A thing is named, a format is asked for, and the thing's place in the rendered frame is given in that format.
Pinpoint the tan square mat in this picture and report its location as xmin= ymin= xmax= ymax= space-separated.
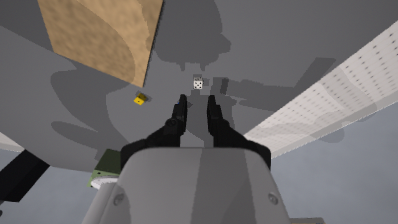
xmin=37 ymin=0 xmax=164 ymax=88

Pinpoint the white die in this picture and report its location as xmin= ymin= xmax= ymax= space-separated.
xmin=194 ymin=77 xmax=203 ymax=89

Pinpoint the yellow die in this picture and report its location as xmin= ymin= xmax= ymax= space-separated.
xmin=134 ymin=93 xmax=146 ymax=105

